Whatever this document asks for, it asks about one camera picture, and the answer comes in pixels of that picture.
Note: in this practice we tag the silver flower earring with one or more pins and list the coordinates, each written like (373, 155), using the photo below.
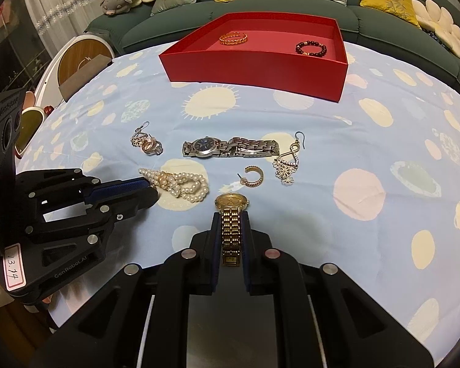
(138, 138)

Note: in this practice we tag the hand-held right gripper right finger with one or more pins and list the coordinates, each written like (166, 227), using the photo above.
(247, 255)

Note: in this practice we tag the white device with wooden disc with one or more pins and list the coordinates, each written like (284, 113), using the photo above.
(80, 55)

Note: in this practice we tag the white flower cushion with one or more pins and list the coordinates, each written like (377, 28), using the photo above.
(441, 23)

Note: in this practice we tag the red cardboard box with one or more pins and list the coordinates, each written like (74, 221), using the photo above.
(253, 69)

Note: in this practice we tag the gold wristwatch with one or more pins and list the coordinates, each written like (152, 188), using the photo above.
(231, 203)

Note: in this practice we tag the silver wristwatch with blue dial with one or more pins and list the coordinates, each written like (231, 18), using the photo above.
(205, 148)

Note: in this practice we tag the flower dangle earring with loop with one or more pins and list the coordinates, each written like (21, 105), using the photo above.
(287, 166)

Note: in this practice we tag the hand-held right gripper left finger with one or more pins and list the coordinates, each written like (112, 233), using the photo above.
(214, 255)

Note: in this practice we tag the round white rimmed object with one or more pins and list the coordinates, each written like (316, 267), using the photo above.
(30, 126)

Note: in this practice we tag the white sheer curtain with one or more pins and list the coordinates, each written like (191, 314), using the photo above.
(57, 7)

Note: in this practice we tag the green sofa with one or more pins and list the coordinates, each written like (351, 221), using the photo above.
(168, 23)

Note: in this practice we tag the gold hoop earring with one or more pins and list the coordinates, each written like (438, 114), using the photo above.
(257, 178)

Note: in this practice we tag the dark blue cloth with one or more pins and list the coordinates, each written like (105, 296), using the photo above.
(431, 33)

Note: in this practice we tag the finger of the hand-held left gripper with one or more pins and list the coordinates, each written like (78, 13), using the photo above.
(134, 201)
(115, 188)

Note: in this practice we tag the brown cardboard sheet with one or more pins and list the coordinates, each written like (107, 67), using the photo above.
(84, 78)

